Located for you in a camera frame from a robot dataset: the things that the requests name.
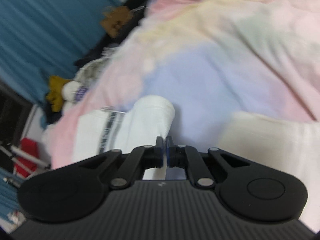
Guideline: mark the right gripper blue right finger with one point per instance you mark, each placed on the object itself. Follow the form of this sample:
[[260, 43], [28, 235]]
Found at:
[[189, 159]]

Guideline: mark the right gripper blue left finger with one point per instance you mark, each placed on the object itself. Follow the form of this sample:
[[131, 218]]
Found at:
[[134, 164]]

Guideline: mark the pile of white clothes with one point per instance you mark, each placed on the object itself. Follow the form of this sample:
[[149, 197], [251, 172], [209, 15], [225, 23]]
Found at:
[[74, 91]]

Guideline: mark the mustard yellow garment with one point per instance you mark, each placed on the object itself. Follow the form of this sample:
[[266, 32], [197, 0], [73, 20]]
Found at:
[[54, 97]]

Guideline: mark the pastel tie-dye duvet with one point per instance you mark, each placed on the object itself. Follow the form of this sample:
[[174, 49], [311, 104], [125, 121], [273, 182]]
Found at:
[[210, 58]]

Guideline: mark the white tripod stand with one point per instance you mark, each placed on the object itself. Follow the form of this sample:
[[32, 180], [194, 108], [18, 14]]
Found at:
[[14, 153]]

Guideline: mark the dark window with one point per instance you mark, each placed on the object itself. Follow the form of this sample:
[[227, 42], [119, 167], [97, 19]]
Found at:
[[14, 111]]

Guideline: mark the blue curtain left of window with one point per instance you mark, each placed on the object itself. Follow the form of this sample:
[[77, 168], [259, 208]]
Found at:
[[8, 194]]

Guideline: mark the blue curtain of window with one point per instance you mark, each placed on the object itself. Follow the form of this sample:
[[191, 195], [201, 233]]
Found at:
[[8, 194], [41, 38]]

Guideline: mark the brown paper bag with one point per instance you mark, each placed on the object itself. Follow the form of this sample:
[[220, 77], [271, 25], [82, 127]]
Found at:
[[114, 20]]

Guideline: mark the black bedside chair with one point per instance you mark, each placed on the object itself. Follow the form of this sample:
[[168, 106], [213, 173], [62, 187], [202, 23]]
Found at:
[[138, 8]]

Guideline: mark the blue curtain right of window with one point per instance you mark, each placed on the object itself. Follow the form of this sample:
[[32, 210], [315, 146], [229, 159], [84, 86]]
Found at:
[[41, 38]]

